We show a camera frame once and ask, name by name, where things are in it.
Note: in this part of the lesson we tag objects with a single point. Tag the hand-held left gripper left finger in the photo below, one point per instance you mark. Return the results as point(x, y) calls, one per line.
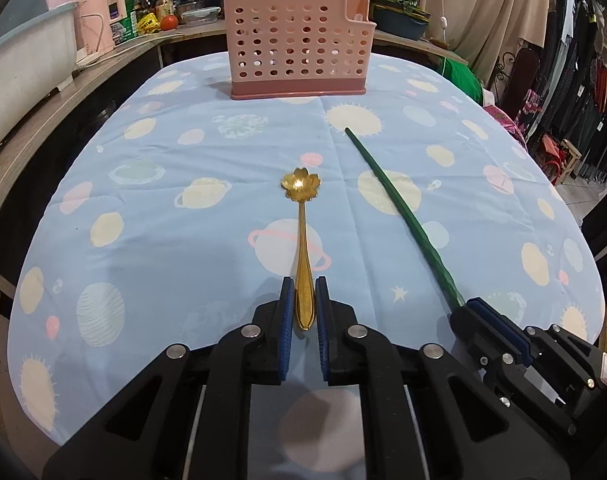
point(285, 325)

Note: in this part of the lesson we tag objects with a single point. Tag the pink perforated utensil basket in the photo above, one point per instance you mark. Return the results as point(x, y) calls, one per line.
point(293, 90)

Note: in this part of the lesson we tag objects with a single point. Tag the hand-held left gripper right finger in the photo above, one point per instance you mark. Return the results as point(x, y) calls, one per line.
point(323, 325)

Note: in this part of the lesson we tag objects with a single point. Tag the wooden stool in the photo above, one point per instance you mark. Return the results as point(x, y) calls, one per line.
point(567, 157)

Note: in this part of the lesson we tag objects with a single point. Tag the white tub with blue rim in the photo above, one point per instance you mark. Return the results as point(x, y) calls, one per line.
point(23, 75)

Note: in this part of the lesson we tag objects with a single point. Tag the yellow packet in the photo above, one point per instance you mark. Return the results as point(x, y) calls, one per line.
point(147, 24)

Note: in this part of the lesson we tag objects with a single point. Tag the dark metal chair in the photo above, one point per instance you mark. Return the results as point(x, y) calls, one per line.
point(526, 75)

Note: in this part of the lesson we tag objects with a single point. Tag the red tomato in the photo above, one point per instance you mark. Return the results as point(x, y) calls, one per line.
point(169, 22)

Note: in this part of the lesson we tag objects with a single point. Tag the rack of hanging clothes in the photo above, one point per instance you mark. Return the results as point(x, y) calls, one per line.
point(583, 60)

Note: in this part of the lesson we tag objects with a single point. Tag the pink floral cloth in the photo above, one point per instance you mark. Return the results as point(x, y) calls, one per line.
point(506, 125)

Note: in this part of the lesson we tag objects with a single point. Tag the gold flower spoon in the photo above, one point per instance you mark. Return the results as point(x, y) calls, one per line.
point(302, 260)

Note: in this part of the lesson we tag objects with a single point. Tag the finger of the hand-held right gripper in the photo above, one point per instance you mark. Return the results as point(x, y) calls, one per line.
point(478, 340)
point(498, 317)

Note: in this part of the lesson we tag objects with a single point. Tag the blue planter with plant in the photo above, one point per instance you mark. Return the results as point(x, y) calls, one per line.
point(401, 20)

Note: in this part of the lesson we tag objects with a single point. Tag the green cloth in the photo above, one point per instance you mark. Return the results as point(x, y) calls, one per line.
point(461, 77)

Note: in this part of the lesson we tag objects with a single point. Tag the amber pump bottle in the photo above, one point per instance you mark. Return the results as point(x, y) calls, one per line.
point(164, 5)

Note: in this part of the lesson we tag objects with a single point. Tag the glass container with lid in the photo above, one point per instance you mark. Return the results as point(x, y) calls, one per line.
point(201, 16)

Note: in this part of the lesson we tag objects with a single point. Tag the pink appliance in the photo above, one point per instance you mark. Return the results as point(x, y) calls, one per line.
point(98, 20)

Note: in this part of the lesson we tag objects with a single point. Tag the green chopstick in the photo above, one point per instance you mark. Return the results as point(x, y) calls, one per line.
point(416, 234)

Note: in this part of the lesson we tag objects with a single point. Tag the small steel pot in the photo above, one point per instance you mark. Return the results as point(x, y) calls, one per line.
point(191, 4)

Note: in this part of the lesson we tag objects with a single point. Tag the green carton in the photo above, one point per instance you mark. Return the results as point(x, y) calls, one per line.
point(126, 25)

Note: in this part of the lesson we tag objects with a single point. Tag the beige curtain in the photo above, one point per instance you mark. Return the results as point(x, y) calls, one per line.
point(483, 10)

